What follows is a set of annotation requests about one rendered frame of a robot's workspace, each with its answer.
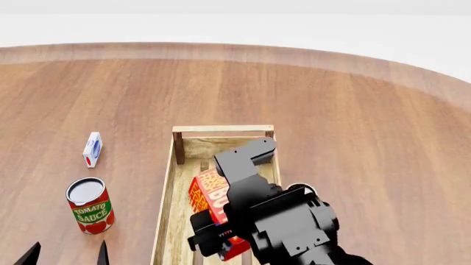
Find small white and blue box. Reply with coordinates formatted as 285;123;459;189
82;131;104;169

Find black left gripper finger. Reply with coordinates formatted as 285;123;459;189
96;239;111;265
13;241;42;265

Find red and orange butter box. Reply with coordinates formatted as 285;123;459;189
188;168;252;262

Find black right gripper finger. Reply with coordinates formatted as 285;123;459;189
187;210;237;258
213;136;277;187

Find tomato sauce can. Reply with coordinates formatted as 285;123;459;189
65;176;116;236

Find light wooden tray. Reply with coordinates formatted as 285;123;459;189
149;124;283;265

